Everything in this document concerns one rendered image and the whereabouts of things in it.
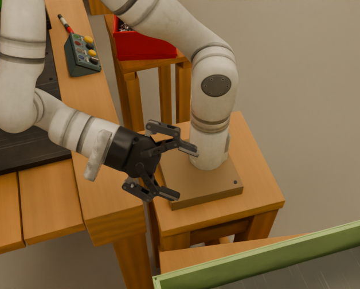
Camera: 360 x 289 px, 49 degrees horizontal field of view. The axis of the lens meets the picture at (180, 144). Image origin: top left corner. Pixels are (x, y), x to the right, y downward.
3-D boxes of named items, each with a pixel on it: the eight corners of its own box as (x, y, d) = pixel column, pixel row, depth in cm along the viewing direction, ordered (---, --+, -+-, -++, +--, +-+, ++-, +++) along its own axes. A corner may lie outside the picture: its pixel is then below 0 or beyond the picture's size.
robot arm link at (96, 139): (93, 184, 65) (57, 171, 64) (109, 159, 75) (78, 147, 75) (110, 136, 61) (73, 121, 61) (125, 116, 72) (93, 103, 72)
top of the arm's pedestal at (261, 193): (238, 118, 121) (240, 109, 118) (282, 208, 102) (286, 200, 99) (136, 140, 116) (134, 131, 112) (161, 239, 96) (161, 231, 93)
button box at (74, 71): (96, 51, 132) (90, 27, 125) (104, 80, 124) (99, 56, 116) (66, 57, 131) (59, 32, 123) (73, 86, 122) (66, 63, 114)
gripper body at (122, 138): (121, 116, 72) (168, 136, 73) (106, 156, 75) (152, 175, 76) (111, 129, 65) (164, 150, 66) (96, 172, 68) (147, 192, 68)
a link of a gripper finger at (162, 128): (144, 128, 67) (176, 141, 67) (148, 119, 66) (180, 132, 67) (146, 124, 70) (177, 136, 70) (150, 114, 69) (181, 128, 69)
